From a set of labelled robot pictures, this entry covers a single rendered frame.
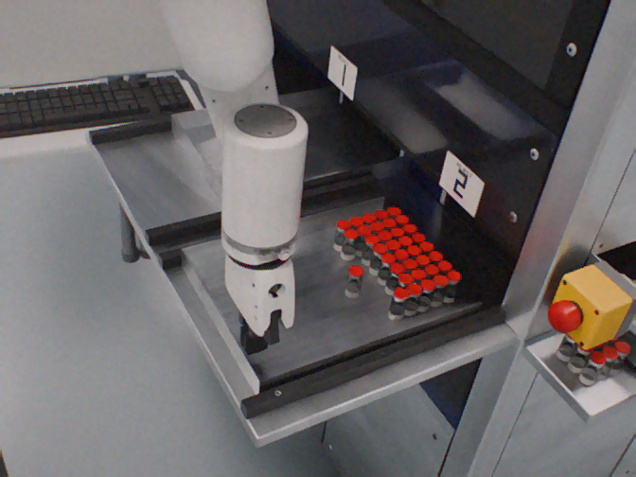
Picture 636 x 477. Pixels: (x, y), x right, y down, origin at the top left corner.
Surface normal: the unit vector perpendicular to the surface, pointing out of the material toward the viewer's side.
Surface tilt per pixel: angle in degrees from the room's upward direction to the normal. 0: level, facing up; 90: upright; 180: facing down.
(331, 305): 0
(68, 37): 90
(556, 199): 90
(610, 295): 0
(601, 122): 90
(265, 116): 0
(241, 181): 90
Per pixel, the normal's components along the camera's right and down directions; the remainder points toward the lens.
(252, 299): -0.77, 0.34
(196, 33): -0.29, 0.70
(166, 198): 0.11, -0.76
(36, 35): 0.41, 0.62
